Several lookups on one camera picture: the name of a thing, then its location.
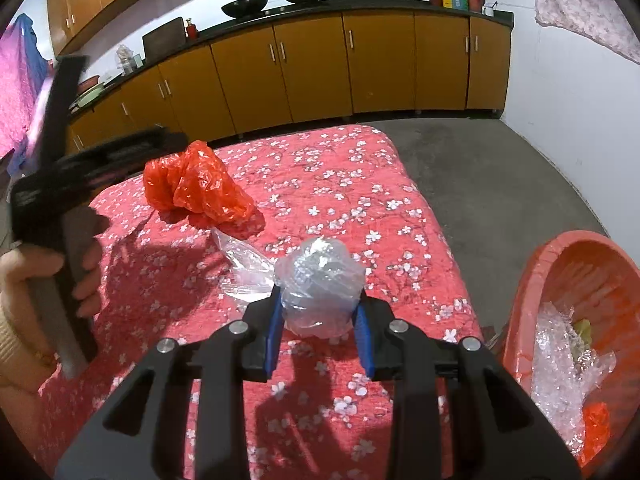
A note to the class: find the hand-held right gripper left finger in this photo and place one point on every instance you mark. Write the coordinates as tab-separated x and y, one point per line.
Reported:
272	340

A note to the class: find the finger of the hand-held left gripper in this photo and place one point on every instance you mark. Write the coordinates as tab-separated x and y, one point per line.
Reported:
150	142

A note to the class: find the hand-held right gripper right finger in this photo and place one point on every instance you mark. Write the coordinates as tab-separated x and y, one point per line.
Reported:
364	340

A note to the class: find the red dotted plastic bag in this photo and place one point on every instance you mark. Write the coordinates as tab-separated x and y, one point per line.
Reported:
200	190

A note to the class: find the clear plastic bag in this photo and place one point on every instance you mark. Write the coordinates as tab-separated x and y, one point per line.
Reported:
320	275
240	260

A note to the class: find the red plastic basket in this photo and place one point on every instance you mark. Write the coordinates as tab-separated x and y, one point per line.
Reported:
575	260

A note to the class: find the person's left forearm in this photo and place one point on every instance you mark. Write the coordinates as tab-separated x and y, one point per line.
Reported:
15	340

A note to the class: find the person's left hand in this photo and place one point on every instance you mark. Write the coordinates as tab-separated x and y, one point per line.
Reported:
30	265

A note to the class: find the red basin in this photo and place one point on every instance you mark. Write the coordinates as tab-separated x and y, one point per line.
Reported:
89	82

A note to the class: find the flat clear plastic bag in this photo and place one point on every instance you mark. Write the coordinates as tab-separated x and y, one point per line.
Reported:
240	260

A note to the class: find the clear bagged jar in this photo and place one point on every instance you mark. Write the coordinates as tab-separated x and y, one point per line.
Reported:
127	59

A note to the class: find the pink patterned hanging cloth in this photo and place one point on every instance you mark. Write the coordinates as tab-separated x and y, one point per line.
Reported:
15	105

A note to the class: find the dark cutting board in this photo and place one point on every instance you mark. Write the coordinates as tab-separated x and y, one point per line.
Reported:
165	40

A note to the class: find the small red bottle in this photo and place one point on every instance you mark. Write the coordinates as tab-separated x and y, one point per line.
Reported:
190	31

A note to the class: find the blue hanging garment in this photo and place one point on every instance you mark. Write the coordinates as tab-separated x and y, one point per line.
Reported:
35	50

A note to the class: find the red floral blanket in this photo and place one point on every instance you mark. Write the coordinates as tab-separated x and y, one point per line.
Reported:
350	185

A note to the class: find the wooden base cabinet run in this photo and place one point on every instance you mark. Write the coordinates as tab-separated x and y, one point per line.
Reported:
350	70

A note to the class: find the black kitchen countertop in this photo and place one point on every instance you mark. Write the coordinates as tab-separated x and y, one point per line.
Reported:
350	6

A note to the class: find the white mug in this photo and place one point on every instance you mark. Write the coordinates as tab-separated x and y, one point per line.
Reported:
489	10

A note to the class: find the pink floral hanging cloth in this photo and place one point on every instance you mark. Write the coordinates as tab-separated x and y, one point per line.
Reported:
590	5

